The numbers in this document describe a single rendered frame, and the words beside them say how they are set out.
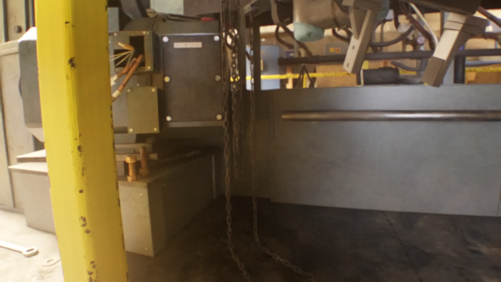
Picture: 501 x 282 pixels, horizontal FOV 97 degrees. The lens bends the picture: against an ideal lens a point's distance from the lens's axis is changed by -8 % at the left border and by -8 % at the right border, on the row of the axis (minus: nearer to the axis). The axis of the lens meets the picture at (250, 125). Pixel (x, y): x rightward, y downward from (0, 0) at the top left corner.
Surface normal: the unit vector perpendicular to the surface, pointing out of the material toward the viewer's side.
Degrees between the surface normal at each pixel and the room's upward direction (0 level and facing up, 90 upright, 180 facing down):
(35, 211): 90
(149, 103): 90
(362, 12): 113
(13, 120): 90
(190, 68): 90
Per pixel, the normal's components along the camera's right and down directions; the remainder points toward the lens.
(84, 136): 0.96, 0.00
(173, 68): 0.07, 0.09
